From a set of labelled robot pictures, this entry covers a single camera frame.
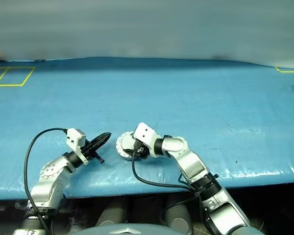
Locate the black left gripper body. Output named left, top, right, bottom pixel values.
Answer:
left=80, top=142, right=105, bottom=164

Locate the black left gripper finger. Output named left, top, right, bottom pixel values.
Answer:
left=90, top=134, right=112, bottom=154
left=88, top=132, right=112, bottom=149

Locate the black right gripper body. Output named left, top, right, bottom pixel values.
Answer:
left=131, top=139, right=150, bottom=162

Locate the white round disc object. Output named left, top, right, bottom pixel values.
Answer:
left=116, top=131, right=138, bottom=160

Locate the blue table cover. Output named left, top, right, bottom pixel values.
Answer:
left=0, top=56, right=294, bottom=200

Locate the grey rounded cylinder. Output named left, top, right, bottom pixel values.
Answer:
left=164, top=204, right=194, bottom=235
left=95, top=203, right=127, bottom=228

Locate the grey domed cover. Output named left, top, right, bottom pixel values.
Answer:
left=74, top=223, right=164, bottom=235

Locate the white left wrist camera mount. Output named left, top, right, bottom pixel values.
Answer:
left=65, top=127, right=90, bottom=165

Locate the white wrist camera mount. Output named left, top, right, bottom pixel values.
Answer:
left=133, top=122, right=162, bottom=157
left=65, top=127, right=90, bottom=165

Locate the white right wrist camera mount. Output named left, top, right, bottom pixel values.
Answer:
left=133, top=122, right=162, bottom=157

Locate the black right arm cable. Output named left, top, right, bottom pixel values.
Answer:
left=131, top=151, right=209, bottom=235

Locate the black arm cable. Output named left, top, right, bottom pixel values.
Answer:
left=131, top=151, right=209, bottom=235
left=24, top=127, right=67, bottom=235

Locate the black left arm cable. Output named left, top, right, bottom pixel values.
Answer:
left=24, top=127, right=67, bottom=235

